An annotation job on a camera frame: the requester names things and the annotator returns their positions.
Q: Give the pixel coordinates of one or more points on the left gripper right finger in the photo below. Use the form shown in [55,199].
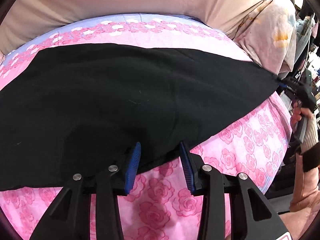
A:
[252,216]

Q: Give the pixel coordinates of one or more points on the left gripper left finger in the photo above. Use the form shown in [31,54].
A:
[68,215]

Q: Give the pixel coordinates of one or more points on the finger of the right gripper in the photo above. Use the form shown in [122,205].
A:
[282,85]

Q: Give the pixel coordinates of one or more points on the black pants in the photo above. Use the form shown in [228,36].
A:
[81,108]

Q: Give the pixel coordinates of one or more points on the person right forearm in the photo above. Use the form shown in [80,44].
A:
[304,205]

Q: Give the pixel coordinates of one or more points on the person right hand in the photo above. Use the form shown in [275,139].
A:
[298,113]

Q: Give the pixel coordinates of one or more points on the pink rose bed sheet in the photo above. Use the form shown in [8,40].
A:
[160,205]

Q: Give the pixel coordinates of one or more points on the beige fabric cover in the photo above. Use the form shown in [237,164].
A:
[28,19]

